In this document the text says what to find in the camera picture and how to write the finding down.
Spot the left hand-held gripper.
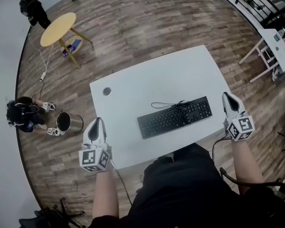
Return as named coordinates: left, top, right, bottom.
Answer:
left=78, top=117, right=111, bottom=173

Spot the shiny metal waste bin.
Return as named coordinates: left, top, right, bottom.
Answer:
left=56, top=111, right=84, bottom=134

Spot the person's left forearm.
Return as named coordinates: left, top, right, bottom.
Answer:
left=92, top=170, right=121, bottom=223

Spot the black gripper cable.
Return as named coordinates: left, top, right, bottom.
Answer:
left=110, top=159, right=133, bottom=207
left=211, top=133, right=232, bottom=162

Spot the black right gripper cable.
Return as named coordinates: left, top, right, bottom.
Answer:
left=211, top=133, right=232, bottom=162

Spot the white power strip cord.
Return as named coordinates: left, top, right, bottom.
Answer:
left=27, top=33, right=55, bottom=74

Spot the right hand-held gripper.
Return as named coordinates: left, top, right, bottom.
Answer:
left=222, top=92, right=256, bottom=143

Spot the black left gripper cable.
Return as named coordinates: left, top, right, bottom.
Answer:
left=110, top=159, right=133, bottom=207

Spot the blue book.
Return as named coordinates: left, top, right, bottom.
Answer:
left=70, top=38, right=83, bottom=51

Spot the black keyboard cable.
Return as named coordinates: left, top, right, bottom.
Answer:
left=151, top=100, right=195, bottom=126

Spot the round wooden table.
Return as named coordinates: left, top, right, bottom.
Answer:
left=39, top=12, right=94, bottom=68

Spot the white rectangular desk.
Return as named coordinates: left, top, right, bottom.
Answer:
left=89, top=45, right=231, bottom=171

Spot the person's right forearm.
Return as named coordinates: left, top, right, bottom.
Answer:
left=231, top=139, right=264, bottom=196

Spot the small white table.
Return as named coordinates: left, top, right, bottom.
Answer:
left=238, top=28, right=285, bottom=83

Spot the person's black clothing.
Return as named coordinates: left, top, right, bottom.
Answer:
left=87, top=142, right=285, bottom=228

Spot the black keyboard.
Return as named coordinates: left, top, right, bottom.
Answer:
left=137, top=95, right=213, bottom=140

